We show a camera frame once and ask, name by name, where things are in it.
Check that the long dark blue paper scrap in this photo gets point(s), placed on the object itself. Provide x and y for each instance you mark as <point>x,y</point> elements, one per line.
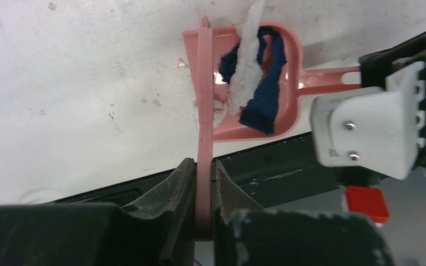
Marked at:
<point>261,111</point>

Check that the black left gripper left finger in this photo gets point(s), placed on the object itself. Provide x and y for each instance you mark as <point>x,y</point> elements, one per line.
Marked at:
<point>154,229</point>

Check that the white paper strip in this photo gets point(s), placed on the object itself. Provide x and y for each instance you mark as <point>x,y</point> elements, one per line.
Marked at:
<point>248,72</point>

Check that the pink plastic dustpan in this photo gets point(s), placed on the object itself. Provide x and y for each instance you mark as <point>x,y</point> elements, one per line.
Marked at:
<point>295,82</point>

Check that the pink hand brush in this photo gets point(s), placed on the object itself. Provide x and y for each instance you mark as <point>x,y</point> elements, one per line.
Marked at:
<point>204,97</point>

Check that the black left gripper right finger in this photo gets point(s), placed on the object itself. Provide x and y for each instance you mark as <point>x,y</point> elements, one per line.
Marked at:
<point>245,233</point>

